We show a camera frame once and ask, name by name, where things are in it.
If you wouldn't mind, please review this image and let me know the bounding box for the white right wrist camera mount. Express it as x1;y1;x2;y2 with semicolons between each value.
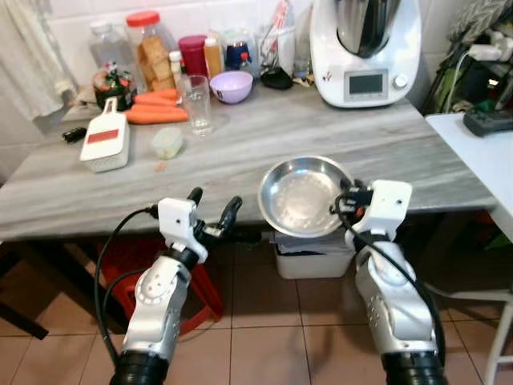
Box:
353;180;414;241

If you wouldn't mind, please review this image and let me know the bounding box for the clear plastic bag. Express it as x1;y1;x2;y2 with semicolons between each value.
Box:
256;0;296;77

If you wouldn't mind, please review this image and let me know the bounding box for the white towel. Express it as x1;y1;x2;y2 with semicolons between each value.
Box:
0;0;77;121

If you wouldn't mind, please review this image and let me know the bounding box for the purple bowl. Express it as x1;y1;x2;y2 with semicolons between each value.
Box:
209;71;254;105

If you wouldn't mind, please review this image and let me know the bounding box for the white folding table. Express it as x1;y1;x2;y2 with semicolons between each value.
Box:
421;112;513;385

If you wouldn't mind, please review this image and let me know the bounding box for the maroon cup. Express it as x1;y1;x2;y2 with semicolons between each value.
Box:
178;34;209;79

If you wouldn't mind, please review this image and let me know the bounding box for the clear drinking glass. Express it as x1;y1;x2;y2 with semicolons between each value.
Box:
180;75;214;137

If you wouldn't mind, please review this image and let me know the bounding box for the white kitchen machine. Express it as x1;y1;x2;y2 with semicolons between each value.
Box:
309;0;423;109

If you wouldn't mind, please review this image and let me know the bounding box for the grey striped cloth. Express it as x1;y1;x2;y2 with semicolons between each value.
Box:
449;0;513;45

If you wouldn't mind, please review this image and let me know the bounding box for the red-lidded cracker jar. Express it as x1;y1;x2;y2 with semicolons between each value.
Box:
126;10;177;91

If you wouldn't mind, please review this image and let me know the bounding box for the red plastic stool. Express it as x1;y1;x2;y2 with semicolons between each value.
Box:
96;237;225;338

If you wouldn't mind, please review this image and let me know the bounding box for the dark glass jar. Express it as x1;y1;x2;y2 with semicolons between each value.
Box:
92;64;135;111

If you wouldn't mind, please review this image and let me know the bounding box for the dark wooden leg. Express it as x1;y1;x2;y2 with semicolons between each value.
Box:
0;241;49;342

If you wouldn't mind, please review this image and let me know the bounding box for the dark blue jar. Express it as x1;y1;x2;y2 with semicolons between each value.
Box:
223;28;257;75

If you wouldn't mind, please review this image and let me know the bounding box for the large orange carrot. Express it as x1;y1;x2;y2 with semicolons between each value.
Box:
124;106;190;126

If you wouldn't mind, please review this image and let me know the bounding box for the pale green small container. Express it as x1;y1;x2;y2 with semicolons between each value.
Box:
151;127;185;160

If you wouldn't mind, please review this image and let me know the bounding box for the round steel plate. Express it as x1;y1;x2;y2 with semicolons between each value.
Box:
257;155;356;239

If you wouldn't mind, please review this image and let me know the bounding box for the black power strip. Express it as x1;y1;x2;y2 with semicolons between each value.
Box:
463;108;513;137

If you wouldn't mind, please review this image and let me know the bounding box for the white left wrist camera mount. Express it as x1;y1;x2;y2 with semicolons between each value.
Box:
156;197;209;262

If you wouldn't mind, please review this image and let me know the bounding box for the white plastic box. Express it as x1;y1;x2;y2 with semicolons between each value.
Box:
273;229;357;280

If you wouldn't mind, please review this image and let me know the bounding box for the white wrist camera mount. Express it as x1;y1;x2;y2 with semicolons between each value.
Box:
156;197;209;262
353;180;414;241

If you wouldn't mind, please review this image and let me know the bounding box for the small white bottle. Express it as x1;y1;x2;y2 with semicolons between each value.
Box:
168;51;184;87

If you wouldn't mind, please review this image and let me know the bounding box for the orange sauce bottle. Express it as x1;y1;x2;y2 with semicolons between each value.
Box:
203;36;225;79

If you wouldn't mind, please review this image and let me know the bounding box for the clear plastic bottle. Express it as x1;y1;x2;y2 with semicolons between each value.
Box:
88;20;133;73

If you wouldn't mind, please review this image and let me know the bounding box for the white plug adapter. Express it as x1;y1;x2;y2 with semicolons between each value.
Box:
467;40;513;65

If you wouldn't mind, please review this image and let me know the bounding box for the white grater with red stripe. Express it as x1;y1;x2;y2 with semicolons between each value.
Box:
79;96;131;173

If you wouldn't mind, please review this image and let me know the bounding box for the small black object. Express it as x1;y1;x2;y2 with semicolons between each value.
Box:
63;127;87;145

